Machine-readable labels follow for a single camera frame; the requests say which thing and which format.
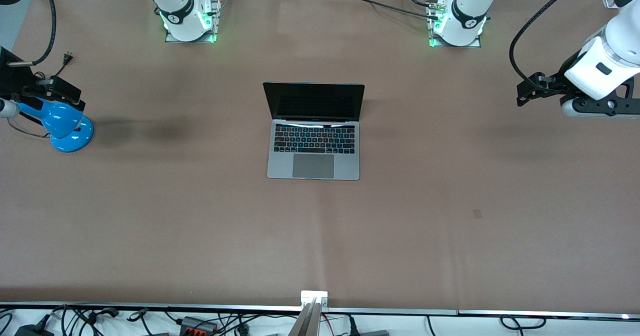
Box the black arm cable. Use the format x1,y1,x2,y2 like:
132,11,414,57
7,0,57,68
509,0,592,88

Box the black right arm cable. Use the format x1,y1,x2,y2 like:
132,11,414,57
7,0,57,68

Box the white metal bracket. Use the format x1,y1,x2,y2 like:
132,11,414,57
300,290,329,311

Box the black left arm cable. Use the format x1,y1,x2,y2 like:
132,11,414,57
509,0,592,88

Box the silver grey laptop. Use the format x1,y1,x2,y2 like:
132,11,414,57
262,81,366,181

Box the blue desk lamp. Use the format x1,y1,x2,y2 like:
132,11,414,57
14,100,95,153

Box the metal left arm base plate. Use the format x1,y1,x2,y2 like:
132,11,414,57
428,0,484,48

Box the long black base cable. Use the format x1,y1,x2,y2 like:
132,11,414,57
344,0,441,22

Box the metal table edge rail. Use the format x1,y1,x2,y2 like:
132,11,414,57
0,302,640,322

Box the black power adapter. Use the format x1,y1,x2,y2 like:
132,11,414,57
14,321,55,336

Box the black lamp power cord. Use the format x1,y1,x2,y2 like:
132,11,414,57
7,51,75,139

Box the black orange connector block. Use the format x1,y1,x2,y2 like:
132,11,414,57
179,316,219,335

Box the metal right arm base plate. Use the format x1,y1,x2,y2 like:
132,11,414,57
164,0,222,44

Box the aluminium camera mast profile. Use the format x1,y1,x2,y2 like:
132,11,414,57
287,298,326,336

